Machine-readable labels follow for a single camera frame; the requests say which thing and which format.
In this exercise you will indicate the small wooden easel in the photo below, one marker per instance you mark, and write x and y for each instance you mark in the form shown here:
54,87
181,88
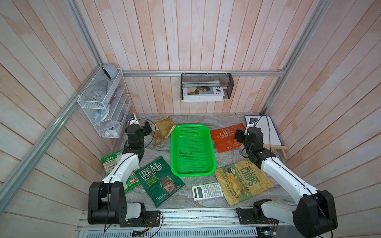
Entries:
275,148

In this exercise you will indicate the tan olive chips bag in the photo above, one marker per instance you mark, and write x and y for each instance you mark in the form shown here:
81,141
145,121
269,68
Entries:
162,130

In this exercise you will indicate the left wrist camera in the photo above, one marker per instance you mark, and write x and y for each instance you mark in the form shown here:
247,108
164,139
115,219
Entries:
132,119

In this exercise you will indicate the grey round speaker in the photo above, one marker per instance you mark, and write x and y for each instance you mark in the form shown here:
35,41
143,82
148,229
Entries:
110,71

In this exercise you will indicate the white wire wall rack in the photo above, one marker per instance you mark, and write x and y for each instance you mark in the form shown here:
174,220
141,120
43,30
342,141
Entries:
103,100

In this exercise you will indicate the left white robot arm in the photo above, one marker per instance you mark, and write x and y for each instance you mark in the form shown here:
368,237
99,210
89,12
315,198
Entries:
107,204

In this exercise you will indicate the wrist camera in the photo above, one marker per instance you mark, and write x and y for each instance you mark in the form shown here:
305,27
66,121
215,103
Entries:
251,122
132,119

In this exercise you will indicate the white cup in rack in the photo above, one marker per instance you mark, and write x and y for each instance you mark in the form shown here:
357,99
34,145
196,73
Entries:
112,128

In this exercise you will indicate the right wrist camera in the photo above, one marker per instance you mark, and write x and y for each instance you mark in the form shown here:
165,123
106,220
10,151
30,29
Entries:
251,122

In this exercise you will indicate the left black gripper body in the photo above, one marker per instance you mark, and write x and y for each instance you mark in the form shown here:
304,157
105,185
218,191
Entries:
142,138

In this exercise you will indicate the tan kettle chips bag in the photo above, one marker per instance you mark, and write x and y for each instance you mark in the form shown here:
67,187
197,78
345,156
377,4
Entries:
241,181

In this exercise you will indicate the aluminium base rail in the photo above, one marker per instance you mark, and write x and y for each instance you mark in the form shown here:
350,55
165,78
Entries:
188,223

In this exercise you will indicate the white calculator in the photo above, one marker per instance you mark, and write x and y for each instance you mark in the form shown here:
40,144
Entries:
207,191

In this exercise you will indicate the green plastic basket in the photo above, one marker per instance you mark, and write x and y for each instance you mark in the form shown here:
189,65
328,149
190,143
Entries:
192,153

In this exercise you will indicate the black mesh wall basket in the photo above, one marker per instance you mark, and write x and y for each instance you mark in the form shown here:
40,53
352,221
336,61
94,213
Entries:
226,80

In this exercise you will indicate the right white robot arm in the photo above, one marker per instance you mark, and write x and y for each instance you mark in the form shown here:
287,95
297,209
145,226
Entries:
315,213

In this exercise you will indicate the red chips bag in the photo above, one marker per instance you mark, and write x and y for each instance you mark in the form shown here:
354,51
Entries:
224,138

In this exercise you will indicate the dark green Real chips bag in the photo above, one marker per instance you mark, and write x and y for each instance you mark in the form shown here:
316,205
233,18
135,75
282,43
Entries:
158,180

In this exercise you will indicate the light green white chips bag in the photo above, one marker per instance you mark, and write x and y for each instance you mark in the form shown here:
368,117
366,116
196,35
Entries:
110,163

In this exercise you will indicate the white book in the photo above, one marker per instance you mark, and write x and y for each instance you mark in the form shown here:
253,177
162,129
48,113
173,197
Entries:
210,91

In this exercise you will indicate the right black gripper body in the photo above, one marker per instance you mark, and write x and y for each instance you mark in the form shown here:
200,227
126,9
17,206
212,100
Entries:
246,146

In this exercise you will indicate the blue framed whiteboard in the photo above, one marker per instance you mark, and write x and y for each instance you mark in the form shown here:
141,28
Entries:
268,129

